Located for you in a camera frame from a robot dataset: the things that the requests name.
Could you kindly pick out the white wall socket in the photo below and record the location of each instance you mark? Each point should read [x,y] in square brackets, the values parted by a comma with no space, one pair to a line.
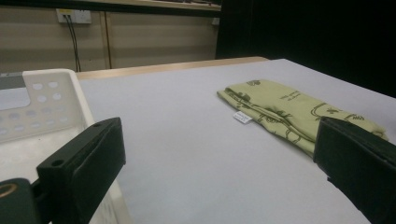
[74,16]

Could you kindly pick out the black horizontal bar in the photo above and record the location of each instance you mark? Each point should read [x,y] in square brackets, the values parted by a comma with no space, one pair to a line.
[124,7]

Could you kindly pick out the white table mat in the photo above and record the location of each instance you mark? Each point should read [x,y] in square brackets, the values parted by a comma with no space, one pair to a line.
[202,155]

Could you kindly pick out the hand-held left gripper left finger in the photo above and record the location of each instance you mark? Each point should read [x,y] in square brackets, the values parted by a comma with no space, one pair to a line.
[84,161]

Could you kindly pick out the green printed cloth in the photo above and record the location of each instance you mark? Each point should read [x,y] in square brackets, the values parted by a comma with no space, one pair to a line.
[280,105]

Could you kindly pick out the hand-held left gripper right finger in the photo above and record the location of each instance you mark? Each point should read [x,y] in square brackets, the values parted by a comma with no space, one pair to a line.
[358,168]

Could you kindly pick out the black curtain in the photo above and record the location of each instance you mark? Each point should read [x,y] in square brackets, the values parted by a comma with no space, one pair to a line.
[311,37]

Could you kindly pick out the white perforated plastic basket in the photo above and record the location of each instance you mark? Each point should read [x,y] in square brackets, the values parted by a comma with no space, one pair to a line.
[46,102]

